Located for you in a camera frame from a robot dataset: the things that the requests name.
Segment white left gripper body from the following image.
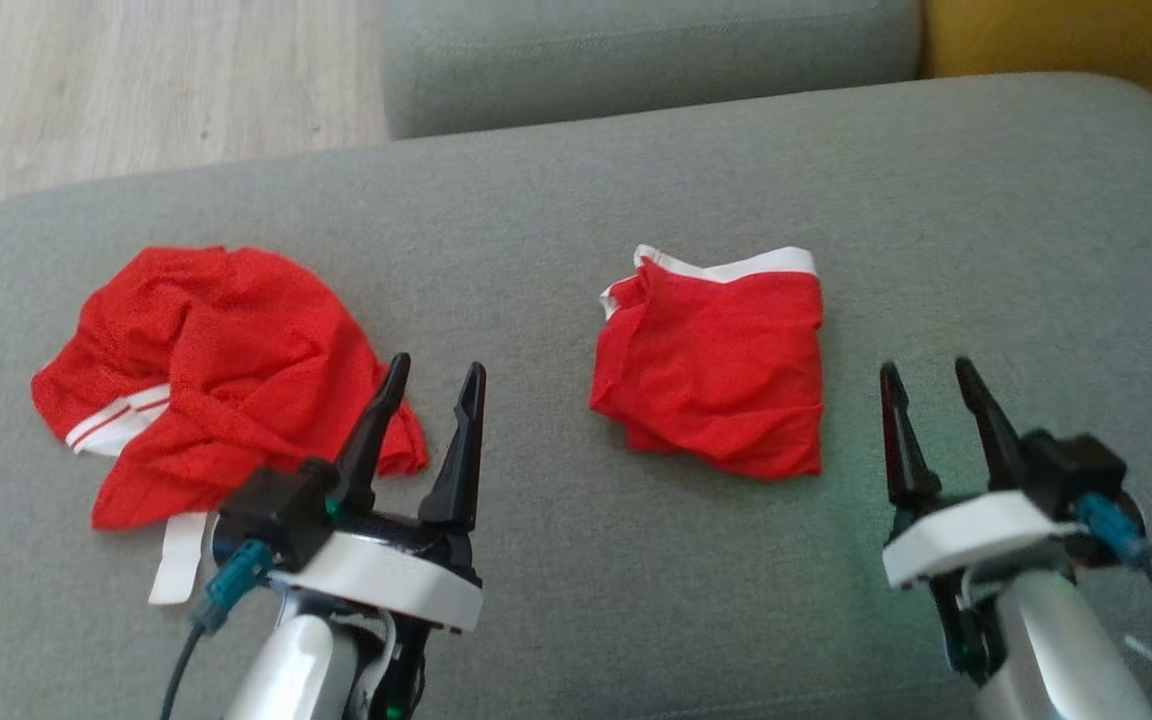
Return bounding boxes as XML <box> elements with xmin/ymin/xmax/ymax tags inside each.
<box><xmin>269</xmin><ymin>495</ymin><xmax>485</xmax><ymax>634</ymax></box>

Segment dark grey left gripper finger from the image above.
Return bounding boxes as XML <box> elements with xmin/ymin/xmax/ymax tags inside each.
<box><xmin>420</xmin><ymin>361</ymin><xmax>488</xmax><ymax>528</ymax></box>
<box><xmin>333</xmin><ymin>353</ymin><xmax>412</xmax><ymax>514</ymax></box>

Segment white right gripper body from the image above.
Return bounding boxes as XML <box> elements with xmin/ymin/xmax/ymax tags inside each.
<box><xmin>882</xmin><ymin>489</ymin><xmax>1088</xmax><ymax>590</ymax></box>

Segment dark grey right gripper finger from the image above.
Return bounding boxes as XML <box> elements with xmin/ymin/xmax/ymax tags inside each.
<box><xmin>880</xmin><ymin>361</ymin><xmax>943</xmax><ymax>507</ymax></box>
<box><xmin>955</xmin><ymin>356</ymin><xmax>1028</xmax><ymax>492</ymax></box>

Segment red shirt with white stripes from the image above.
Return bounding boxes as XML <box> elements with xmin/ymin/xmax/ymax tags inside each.
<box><xmin>31</xmin><ymin>245</ymin><xmax>430</xmax><ymax>606</ymax></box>

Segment red shorts with white waistband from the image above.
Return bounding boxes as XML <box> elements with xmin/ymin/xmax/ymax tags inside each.
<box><xmin>589</xmin><ymin>244</ymin><xmax>826</xmax><ymax>480</ymax></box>

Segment yellow and grey sofa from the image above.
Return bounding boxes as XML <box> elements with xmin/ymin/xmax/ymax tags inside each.
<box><xmin>0</xmin><ymin>72</ymin><xmax>1152</xmax><ymax>720</ymax></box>

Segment large yellow sofa back cushion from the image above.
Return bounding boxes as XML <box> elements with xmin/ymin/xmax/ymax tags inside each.
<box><xmin>921</xmin><ymin>0</ymin><xmax>1152</xmax><ymax>116</ymax></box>

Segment large grey sofa seat cushion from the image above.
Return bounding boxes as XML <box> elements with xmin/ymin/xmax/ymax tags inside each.
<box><xmin>379</xmin><ymin>0</ymin><xmax>924</xmax><ymax>141</ymax></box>

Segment teal plug right camera cable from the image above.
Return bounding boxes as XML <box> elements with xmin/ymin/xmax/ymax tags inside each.
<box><xmin>1076</xmin><ymin>493</ymin><xmax>1152</xmax><ymax>720</ymax></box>

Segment teal plug camera cable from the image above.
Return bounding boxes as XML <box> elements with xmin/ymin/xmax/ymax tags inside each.
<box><xmin>1076</xmin><ymin>493</ymin><xmax>1152</xmax><ymax>720</ymax></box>
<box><xmin>161</xmin><ymin>540</ymin><xmax>275</xmax><ymax>720</ymax></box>

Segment teal plug left camera cable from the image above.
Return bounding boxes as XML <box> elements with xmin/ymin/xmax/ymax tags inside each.
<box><xmin>161</xmin><ymin>540</ymin><xmax>275</xmax><ymax>720</ymax></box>

